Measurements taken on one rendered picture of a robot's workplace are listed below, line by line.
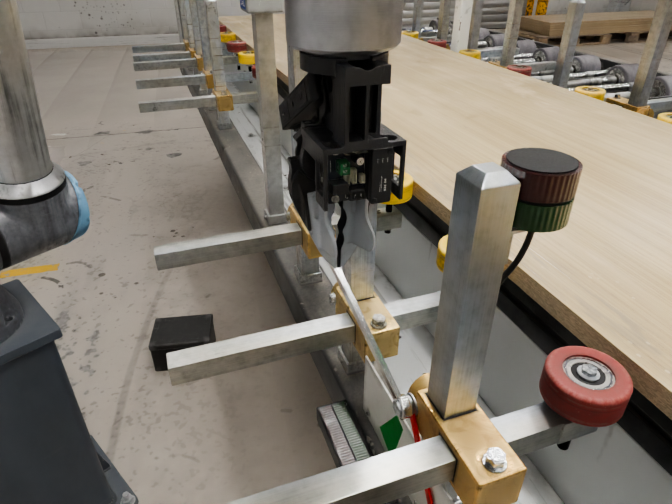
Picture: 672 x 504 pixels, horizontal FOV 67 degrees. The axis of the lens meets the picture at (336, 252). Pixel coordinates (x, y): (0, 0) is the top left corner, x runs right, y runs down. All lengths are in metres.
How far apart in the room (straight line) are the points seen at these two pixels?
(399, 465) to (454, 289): 0.17
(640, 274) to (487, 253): 0.37
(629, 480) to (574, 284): 0.23
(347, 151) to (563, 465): 0.55
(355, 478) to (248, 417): 1.22
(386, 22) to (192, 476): 1.38
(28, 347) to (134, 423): 0.67
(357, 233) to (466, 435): 0.22
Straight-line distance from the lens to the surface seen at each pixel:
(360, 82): 0.39
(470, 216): 0.40
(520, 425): 0.56
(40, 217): 1.14
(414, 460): 0.51
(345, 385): 0.79
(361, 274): 0.70
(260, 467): 1.58
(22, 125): 1.07
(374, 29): 0.40
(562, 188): 0.42
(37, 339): 1.17
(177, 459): 1.64
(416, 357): 0.96
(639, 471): 0.69
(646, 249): 0.83
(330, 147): 0.40
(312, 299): 0.95
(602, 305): 0.68
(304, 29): 0.40
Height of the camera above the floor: 1.27
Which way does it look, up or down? 31 degrees down
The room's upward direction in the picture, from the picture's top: straight up
